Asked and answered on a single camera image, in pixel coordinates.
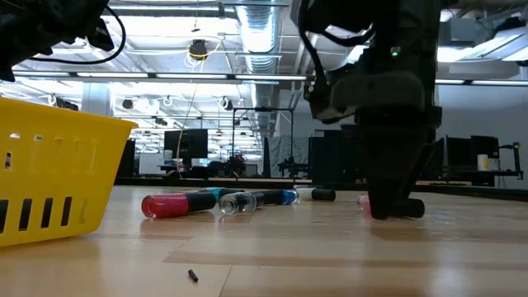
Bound blue nail polish bottle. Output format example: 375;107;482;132
263;188;299;206

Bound black aluminium table frame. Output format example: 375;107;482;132
114;176;528;203

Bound black background stand frame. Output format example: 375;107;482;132
232;106;295;179

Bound silver ventilation duct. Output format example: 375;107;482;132
234;0;288;137

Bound black background monitor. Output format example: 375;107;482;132
163;128;210;160

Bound black background cabinet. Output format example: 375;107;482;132
309;130;366;185

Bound black ceiling device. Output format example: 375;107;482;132
188;39;209;59

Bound ceiling light panel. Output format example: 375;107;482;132
436;31;528;64

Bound ceiling light strip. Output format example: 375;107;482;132
435;78;528;87
12;70;310;83

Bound teal nail polish bottle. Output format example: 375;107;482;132
187;186;245;200

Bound yellow plastic basket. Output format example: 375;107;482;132
0;97;139;248

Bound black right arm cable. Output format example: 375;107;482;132
296;0;375;90

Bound black background monitors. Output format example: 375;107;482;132
445;134;501;171

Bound white nail polish bottle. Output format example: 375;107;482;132
295;187;337;202

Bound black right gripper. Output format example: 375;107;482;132
304;72;443;220

